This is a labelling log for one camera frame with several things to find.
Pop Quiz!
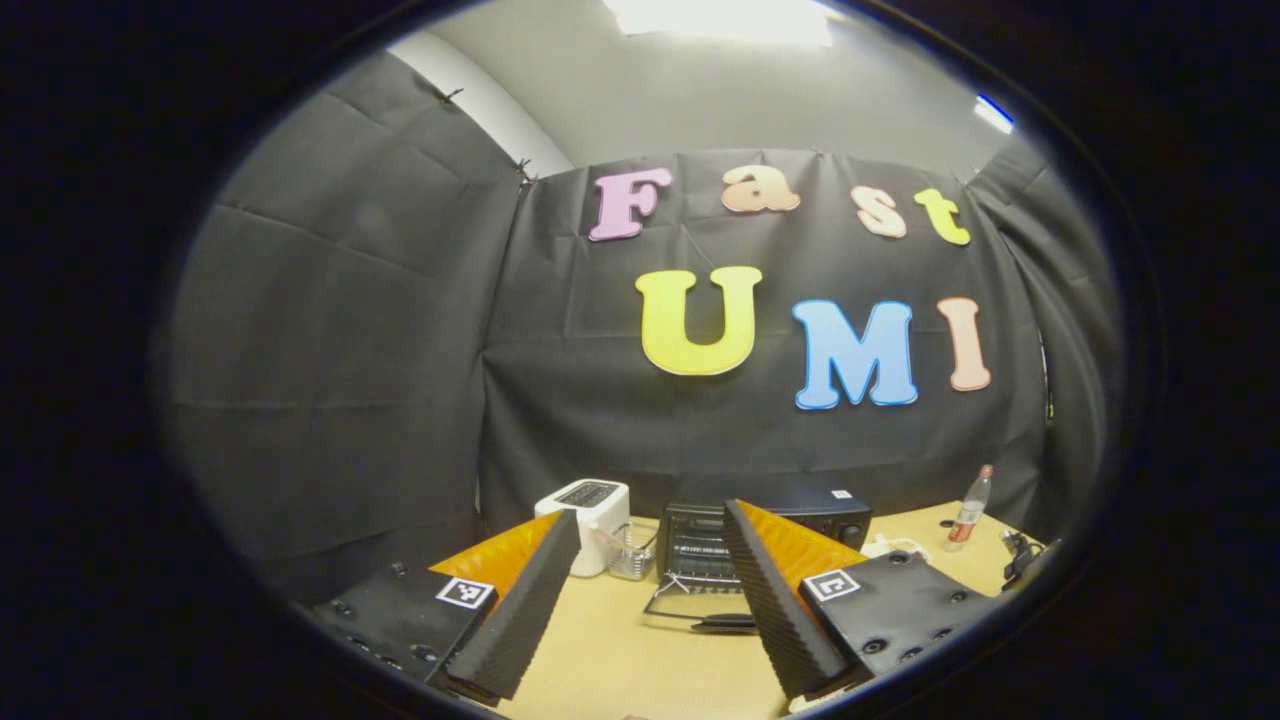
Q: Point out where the black backdrop cloth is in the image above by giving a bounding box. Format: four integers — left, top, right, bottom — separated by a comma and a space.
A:
150, 50, 1126, 601

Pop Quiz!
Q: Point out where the white divided dish with beans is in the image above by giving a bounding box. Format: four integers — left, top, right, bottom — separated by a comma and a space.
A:
862, 534, 932, 563

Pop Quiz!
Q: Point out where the white toaster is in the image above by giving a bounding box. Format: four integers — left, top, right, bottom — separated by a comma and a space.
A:
534, 479, 631, 579

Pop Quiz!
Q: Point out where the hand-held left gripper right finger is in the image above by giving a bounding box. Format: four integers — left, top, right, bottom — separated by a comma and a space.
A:
723, 500, 1001, 699

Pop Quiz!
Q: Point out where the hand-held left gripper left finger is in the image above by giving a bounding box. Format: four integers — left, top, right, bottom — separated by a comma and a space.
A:
312, 510, 581, 701

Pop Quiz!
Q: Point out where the clear bottle with red label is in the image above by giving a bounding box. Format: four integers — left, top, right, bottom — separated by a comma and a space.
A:
944, 464, 995, 554

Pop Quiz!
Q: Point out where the large ceiling light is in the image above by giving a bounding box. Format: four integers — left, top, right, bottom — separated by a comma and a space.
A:
603, 0, 833, 47

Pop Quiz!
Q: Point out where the black electric oven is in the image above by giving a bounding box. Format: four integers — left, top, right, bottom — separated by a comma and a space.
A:
643, 487, 873, 637

